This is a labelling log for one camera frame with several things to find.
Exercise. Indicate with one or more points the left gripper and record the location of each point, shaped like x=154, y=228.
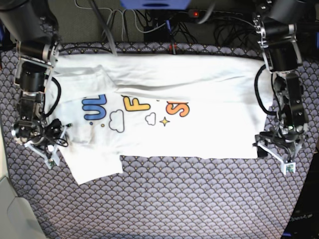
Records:
x=291, y=143

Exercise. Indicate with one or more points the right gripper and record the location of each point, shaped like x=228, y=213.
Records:
x=42, y=138

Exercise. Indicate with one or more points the white printed T-shirt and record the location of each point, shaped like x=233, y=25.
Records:
x=156, y=105

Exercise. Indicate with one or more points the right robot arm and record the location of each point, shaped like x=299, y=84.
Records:
x=35, y=29

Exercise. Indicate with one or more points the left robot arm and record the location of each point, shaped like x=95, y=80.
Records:
x=276, y=23

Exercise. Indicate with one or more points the patterned grey table cloth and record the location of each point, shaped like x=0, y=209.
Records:
x=170, y=197

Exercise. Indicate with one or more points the red clamp at table edge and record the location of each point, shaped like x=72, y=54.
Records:
x=173, y=49

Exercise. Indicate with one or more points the black power strip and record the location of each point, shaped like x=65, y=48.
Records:
x=201, y=17

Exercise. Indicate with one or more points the black power adapter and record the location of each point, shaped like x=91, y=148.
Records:
x=159, y=35

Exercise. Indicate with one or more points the blue box at top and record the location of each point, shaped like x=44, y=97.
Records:
x=155, y=4

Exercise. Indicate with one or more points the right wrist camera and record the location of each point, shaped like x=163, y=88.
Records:
x=52, y=163

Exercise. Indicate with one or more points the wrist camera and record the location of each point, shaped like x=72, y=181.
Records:
x=288, y=167
x=52, y=163

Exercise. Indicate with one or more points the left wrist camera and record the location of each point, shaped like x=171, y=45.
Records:
x=288, y=167

